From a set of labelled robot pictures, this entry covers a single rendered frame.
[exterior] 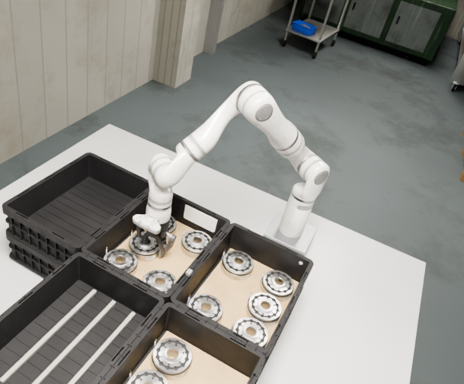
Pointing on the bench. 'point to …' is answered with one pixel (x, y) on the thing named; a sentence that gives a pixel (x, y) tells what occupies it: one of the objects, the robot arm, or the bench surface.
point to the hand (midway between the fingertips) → (153, 248)
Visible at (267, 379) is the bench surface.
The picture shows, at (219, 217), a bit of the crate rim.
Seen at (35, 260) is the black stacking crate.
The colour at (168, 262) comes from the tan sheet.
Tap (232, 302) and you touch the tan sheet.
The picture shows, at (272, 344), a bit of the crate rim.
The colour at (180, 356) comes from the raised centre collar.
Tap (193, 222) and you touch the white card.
